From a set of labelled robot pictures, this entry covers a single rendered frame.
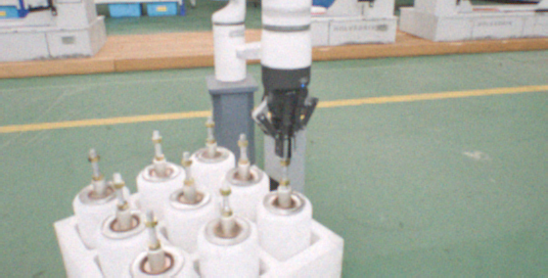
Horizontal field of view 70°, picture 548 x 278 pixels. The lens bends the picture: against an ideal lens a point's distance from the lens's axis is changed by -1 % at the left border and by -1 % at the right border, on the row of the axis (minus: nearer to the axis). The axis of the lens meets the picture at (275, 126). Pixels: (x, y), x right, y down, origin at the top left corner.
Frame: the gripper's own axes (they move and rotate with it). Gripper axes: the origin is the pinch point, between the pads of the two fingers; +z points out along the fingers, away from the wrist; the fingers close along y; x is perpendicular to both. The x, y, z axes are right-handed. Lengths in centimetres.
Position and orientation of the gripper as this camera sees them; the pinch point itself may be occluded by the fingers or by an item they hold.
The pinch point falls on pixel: (285, 147)
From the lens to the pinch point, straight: 65.0
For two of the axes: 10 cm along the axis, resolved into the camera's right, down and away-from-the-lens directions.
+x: -6.4, -3.0, 7.1
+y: 7.7, -2.5, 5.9
